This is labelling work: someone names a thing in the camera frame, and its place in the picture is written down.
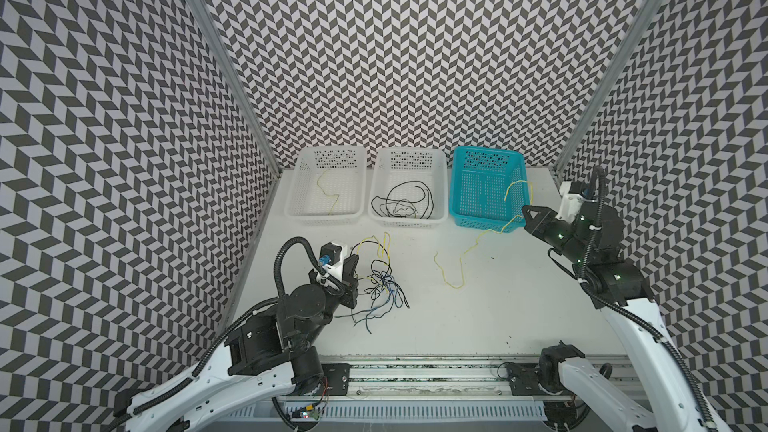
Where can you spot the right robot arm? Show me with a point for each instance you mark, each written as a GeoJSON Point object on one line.
{"type": "Point", "coordinates": [621, 293]}

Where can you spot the middle white plastic basket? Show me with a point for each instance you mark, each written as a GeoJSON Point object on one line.
{"type": "Point", "coordinates": [409, 188]}

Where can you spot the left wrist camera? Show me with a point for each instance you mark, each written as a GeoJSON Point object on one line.
{"type": "Point", "coordinates": [331, 259]}

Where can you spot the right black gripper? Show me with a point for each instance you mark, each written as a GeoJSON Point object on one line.
{"type": "Point", "coordinates": [546, 222]}

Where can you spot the left white plastic basket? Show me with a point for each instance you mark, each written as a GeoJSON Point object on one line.
{"type": "Point", "coordinates": [327, 185]}

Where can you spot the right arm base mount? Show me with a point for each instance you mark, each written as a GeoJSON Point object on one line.
{"type": "Point", "coordinates": [523, 380]}

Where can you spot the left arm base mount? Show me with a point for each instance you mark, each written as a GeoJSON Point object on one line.
{"type": "Point", "coordinates": [334, 381]}

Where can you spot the teal plastic basket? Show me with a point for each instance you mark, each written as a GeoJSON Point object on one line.
{"type": "Point", "coordinates": [489, 188]}

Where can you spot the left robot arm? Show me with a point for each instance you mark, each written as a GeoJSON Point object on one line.
{"type": "Point", "coordinates": [266, 353]}

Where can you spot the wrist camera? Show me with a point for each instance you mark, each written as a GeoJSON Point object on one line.
{"type": "Point", "coordinates": [331, 259]}
{"type": "Point", "coordinates": [573, 195]}

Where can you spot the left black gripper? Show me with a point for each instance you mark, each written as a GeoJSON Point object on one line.
{"type": "Point", "coordinates": [348, 288]}

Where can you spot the white plastic basket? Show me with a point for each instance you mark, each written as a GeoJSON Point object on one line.
{"type": "Point", "coordinates": [409, 188]}
{"type": "Point", "coordinates": [327, 185]}

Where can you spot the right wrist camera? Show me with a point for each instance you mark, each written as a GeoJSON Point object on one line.
{"type": "Point", "coordinates": [573, 195]}

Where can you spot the small circuit board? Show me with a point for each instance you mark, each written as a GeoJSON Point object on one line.
{"type": "Point", "coordinates": [305, 414]}

